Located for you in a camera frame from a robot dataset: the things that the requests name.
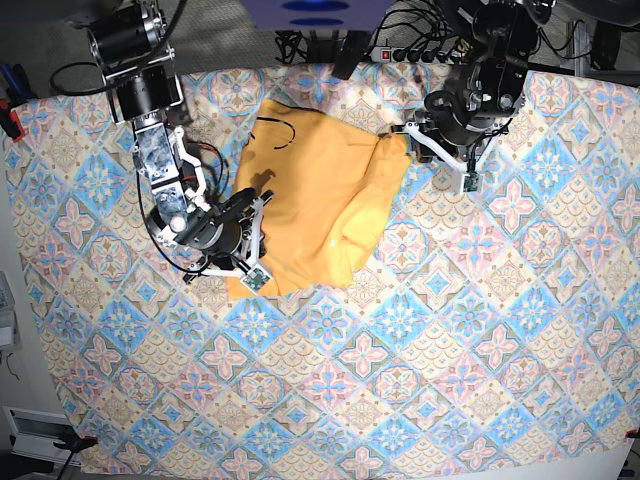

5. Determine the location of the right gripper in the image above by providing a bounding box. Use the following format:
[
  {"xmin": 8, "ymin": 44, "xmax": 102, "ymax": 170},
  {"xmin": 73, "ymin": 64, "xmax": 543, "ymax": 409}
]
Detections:
[{"xmin": 174, "ymin": 188, "xmax": 273, "ymax": 291}]

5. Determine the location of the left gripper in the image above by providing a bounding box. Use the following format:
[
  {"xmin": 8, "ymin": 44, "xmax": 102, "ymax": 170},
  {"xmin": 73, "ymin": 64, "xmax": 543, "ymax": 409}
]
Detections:
[{"xmin": 391, "ymin": 90, "xmax": 511, "ymax": 195}]

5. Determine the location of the yellow T-shirt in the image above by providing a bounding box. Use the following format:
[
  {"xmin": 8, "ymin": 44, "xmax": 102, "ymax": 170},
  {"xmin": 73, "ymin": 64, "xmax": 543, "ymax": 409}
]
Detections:
[{"xmin": 234, "ymin": 99, "xmax": 410, "ymax": 296}]

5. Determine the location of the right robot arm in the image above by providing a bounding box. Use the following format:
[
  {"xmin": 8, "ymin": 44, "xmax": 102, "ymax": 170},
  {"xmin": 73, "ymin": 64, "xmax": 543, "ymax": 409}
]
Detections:
[{"xmin": 72, "ymin": 1, "xmax": 409, "ymax": 298}]

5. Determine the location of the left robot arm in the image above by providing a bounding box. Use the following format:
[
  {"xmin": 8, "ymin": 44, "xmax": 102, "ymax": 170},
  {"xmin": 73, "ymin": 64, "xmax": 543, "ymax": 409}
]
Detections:
[{"xmin": 391, "ymin": 1, "xmax": 552, "ymax": 195}]

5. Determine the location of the white power strip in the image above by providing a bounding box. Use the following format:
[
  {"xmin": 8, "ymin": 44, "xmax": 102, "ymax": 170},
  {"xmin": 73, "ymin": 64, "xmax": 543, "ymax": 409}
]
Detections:
[{"xmin": 369, "ymin": 47, "xmax": 463, "ymax": 64}]

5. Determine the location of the patterned tile tablecloth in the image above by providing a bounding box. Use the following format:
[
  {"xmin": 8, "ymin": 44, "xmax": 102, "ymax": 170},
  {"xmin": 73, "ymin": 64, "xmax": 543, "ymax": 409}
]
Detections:
[{"xmin": 1, "ymin": 73, "xmax": 639, "ymax": 479}]

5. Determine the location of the red clamp upper left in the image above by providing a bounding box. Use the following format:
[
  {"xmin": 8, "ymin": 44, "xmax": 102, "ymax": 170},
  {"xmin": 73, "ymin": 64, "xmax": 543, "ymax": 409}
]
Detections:
[{"xmin": 0, "ymin": 99, "xmax": 25, "ymax": 142}]

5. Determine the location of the black bracket at table edge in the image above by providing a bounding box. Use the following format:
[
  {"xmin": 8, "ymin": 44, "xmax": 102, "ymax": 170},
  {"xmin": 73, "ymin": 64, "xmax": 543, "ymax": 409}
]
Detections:
[{"xmin": 332, "ymin": 30, "xmax": 371, "ymax": 80}]

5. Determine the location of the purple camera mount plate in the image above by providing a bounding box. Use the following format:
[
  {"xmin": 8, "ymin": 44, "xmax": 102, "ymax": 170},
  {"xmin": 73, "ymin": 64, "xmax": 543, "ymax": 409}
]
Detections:
[{"xmin": 241, "ymin": 0, "xmax": 392, "ymax": 31}]

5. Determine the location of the white rail lower left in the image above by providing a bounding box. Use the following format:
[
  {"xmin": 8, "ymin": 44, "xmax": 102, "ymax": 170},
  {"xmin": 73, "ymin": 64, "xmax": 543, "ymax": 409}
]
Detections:
[{"xmin": 2, "ymin": 406, "xmax": 75, "ymax": 465}]

